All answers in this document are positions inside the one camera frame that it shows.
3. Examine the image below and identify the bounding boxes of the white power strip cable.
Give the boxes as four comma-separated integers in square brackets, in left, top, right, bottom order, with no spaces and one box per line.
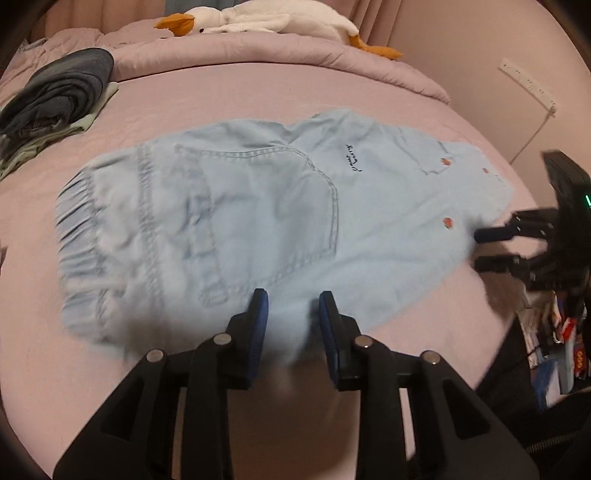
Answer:
[510,108,555,164]

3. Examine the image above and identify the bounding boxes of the folded dark blue garment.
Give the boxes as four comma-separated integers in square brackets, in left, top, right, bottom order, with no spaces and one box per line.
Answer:
[0,47,115,137]

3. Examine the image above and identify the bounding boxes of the pink duvet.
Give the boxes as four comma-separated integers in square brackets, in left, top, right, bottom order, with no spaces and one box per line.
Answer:
[0,28,451,104]

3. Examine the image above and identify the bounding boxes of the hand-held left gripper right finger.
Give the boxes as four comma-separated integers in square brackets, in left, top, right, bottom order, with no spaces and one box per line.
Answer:
[318,291,541,480]

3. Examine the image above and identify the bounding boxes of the colourful clutter pile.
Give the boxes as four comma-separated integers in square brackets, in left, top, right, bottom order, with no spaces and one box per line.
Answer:
[517,295,591,407]

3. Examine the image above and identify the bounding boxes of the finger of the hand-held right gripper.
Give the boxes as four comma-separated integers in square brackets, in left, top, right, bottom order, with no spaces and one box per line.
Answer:
[474,253,578,292]
[474,209,560,244]

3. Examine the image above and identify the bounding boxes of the white power strip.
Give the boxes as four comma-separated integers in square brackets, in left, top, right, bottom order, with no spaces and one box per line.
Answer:
[499,58,558,114]

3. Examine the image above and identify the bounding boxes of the light blue denim pants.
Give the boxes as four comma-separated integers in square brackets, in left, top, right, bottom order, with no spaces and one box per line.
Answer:
[56,108,515,365]

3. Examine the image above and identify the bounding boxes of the folded pale green garment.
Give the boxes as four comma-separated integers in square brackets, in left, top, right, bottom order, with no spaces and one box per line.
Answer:
[0,82,120,181]

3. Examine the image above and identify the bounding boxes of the white goose plush toy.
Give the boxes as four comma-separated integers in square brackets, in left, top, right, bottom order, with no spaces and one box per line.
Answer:
[154,0,403,61]

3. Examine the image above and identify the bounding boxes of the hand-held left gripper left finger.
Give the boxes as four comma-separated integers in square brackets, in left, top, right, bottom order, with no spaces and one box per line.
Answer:
[53,288,269,480]

